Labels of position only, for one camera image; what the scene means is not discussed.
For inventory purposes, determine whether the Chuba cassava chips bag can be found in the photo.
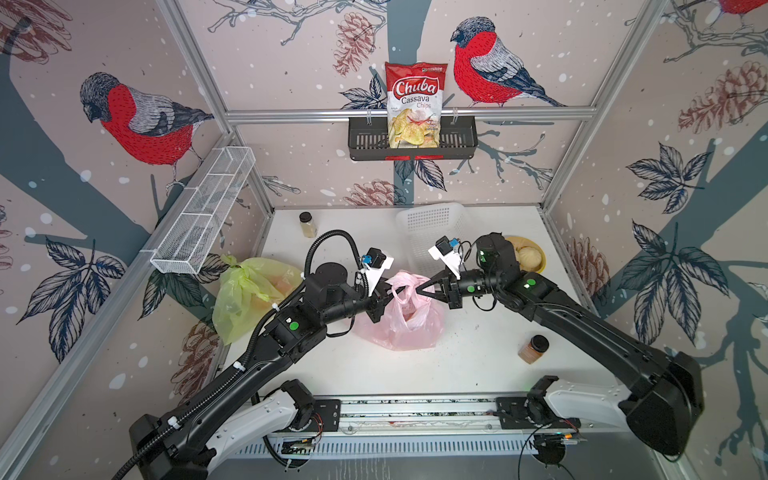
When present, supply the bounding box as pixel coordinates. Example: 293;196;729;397
385;62;447;149

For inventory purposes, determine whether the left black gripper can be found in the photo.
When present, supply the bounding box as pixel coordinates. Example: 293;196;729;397
320;277;406;327

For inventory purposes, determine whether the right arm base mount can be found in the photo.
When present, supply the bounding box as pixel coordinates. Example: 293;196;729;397
495;396;581;431

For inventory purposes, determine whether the orange spice jar black lid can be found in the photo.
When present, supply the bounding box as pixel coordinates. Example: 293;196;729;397
518;334;550;364

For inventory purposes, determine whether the yellow bamboo steamer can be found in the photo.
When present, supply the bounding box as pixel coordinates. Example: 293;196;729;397
506;236;546;273

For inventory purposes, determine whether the right white bun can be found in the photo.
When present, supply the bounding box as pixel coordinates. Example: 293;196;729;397
517;246;543;272

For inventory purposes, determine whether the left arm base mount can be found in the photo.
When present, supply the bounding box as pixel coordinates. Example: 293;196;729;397
276;398;342;434

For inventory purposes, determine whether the white perforated plastic basket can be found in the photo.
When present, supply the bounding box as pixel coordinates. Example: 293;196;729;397
395;202;468;276

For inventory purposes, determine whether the pale spice jar black lid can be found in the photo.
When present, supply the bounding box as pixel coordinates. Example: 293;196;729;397
299;211;317;238

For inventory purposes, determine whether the green plastic bag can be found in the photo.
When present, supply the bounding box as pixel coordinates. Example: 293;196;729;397
212;255;302;345

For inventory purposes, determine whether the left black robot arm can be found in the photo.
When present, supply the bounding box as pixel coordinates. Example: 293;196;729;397
114;229;394;479

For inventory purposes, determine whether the pink plastic bag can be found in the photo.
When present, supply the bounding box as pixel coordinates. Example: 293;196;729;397
352;271;445;351

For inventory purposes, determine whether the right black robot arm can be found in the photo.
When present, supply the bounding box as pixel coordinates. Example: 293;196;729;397
416;233;704;456

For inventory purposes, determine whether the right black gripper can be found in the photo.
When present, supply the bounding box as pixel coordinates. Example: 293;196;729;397
414;267;502;312

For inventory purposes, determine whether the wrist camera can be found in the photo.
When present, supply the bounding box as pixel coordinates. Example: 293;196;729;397
427;236;464;279
359;247;394;297

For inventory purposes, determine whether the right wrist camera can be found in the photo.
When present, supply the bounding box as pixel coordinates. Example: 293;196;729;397
427;236;464;279

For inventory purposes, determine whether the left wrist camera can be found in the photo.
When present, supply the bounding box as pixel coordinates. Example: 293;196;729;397
359;247;394;297

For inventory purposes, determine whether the black wall basket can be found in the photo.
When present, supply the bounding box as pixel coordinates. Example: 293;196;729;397
348;116;478;161

